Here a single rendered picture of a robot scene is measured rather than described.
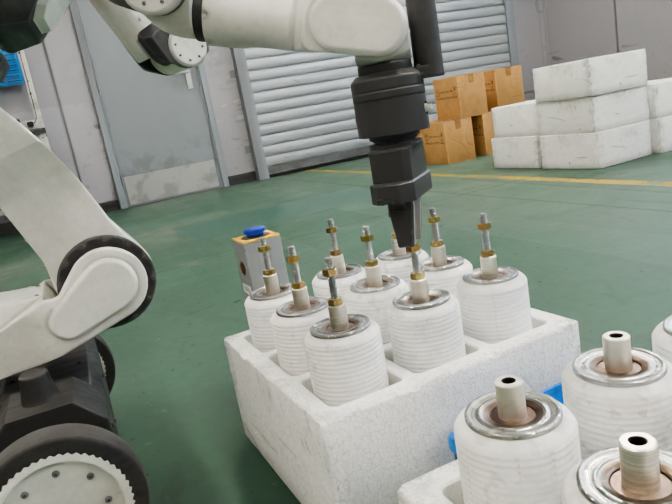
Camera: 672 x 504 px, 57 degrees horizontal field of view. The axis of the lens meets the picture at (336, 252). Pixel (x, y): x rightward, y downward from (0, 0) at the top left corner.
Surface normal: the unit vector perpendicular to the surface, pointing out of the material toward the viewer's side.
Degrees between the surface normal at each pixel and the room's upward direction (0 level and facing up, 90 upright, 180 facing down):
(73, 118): 90
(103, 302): 90
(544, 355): 90
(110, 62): 90
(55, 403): 0
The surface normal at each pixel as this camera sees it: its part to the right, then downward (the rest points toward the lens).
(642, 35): -0.90, 0.25
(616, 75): 0.41, 0.13
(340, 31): -0.08, 0.23
